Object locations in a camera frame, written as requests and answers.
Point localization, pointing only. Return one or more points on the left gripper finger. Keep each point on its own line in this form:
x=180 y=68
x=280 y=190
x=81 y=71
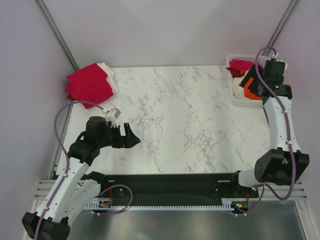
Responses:
x=130 y=141
x=129 y=135

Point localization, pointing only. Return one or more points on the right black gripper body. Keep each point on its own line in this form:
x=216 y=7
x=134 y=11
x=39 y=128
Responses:
x=254 y=86

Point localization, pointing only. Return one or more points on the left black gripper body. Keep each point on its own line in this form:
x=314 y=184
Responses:
x=112 y=137

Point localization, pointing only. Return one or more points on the orange t shirt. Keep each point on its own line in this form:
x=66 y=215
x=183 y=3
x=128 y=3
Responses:
x=248 y=93

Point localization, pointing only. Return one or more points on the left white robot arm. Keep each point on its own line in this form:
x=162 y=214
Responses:
x=54 y=217

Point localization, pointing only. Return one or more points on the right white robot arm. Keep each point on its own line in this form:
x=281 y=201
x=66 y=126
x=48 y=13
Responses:
x=284 y=163

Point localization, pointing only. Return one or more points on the crumpled white t shirt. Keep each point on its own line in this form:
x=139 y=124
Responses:
x=238 y=91

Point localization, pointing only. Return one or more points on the dark red t shirt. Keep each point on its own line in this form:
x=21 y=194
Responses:
x=236 y=73

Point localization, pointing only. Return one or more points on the white plastic basket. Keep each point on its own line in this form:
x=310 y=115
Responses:
x=242 y=102

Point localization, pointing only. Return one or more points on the crumpled magenta t shirt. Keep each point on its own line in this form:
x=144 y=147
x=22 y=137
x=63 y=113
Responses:
x=240 y=65

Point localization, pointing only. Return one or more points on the folded magenta t shirt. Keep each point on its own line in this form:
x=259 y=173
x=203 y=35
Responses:
x=89 y=84

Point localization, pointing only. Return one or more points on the folded white t shirt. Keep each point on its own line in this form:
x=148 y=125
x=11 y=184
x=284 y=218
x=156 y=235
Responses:
x=110 y=77

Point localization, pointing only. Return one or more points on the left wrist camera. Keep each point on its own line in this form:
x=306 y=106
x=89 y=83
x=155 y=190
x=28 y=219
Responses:
x=113 y=115

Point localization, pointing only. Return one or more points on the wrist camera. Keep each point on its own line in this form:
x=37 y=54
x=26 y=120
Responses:
x=113 y=115
x=275 y=56

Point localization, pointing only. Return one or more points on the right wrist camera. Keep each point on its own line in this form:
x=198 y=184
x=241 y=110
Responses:
x=275 y=56

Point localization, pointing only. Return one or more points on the white slotted cable duct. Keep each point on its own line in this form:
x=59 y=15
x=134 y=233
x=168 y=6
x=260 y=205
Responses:
x=97 y=205

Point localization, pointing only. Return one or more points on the aluminium frame rail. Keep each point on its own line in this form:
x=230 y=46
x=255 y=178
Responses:
x=43 y=189

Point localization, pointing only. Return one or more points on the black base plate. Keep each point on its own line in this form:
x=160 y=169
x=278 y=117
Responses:
x=172 y=189

